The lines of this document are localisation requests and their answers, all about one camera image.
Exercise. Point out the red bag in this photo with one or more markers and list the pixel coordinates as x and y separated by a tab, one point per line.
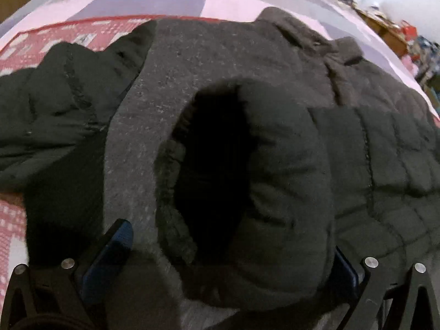
407	27

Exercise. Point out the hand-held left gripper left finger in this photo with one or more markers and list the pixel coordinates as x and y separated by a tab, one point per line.
110	257

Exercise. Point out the cluttered wooden bedside table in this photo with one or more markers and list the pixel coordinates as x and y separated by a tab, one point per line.
392	32

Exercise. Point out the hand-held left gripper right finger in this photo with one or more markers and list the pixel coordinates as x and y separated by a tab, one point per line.
348	276

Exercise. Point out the red checked blanket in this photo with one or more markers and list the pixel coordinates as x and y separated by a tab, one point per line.
44	34

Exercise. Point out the black jacket with grey lining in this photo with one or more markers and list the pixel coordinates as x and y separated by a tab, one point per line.
220	117

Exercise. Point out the pink purple patchwork bedsheet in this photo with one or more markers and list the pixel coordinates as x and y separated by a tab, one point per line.
165	0

